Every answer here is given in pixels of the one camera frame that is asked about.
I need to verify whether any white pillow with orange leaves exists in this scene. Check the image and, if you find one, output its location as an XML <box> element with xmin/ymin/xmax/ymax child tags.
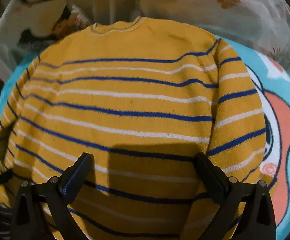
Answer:
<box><xmin>135</xmin><ymin>0</ymin><xmax>290</xmax><ymax>63</ymax></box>

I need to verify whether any cream pillow with black print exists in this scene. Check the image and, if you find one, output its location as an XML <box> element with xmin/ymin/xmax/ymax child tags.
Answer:
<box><xmin>0</xmin><ymin>0</ymin><xmax>95</xmax><ymax>48</ymax></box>

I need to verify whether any turquoise cartoon printed blanket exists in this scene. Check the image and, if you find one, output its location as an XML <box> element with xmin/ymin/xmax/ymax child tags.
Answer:
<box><xmin>0</xmin><ymin>24</ymin><xmax>290</xmax><ymax>240</ymax></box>

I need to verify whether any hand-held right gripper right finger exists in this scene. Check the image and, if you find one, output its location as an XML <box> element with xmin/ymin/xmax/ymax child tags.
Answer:
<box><xmin>194</xmin><ymin>152</ymin><xmax>277</xmax><ymax>240</ymax></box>

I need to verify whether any yellow striped sweater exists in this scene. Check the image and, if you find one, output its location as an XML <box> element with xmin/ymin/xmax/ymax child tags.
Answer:
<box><xmin>0</xmin><ymin>16</ymin><xmax>268</xmax><ymax>240</ymax></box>

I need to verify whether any beige curtain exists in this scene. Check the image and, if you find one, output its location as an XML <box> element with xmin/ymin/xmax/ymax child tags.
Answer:
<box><xmin>70</xmin><ymin>0</ymin><xmax>145</xmax><ymax>28</ymax></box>

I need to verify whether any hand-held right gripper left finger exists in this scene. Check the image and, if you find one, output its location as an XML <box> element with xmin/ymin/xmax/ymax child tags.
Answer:
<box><xmin>10</xmin><ymin>152</ymin><xmax>94</xmax><ymax>240</ymax></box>

